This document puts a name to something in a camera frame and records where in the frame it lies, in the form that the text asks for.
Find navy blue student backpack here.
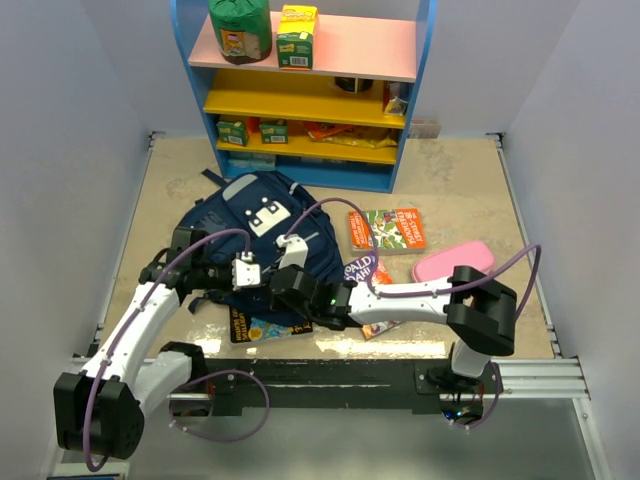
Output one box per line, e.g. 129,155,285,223
179,169,344,327

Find orange Treehouse book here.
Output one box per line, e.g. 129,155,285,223
348,208,427,255

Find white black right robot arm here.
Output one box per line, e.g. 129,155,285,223
268,265,517,393

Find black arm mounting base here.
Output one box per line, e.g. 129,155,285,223
169,356,506,419

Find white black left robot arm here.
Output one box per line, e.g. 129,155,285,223
53,228,250,472

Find purple Roald Dahl book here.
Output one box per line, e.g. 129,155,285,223
344,252,400,341

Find small green box left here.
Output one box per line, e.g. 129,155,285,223
216,115,249,147

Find small green box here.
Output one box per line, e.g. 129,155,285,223
216,115,249,147
259,118,289,144

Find small green box right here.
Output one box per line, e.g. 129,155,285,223
259,118,289,144

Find orange yellow snack packets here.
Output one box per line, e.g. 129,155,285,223
302,121,399,149

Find blue shelf unit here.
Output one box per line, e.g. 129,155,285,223
169,1,437,193

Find pink pencil case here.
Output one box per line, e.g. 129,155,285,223
412,240,495,283

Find small box behind shelf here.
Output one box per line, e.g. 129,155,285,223
408,118,441,139

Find small snack pouch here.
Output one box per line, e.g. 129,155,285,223
383,82,409,116

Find yellow green carton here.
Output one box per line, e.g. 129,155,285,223
276,5,318,70

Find green cylindrical package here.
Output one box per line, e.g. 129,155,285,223
208,0,272,65

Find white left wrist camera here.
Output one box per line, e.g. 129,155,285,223
231,251,261,291

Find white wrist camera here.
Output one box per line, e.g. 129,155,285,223
231,251,261,291
276,234,309,269

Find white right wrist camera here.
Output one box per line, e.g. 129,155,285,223
276,234,309,269

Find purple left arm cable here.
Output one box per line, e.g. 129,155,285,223
82,228,253,473

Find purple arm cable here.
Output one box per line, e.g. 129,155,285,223
284,197,543,331
82,228,253,473

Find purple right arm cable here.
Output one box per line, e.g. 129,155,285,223
284,197,543,331

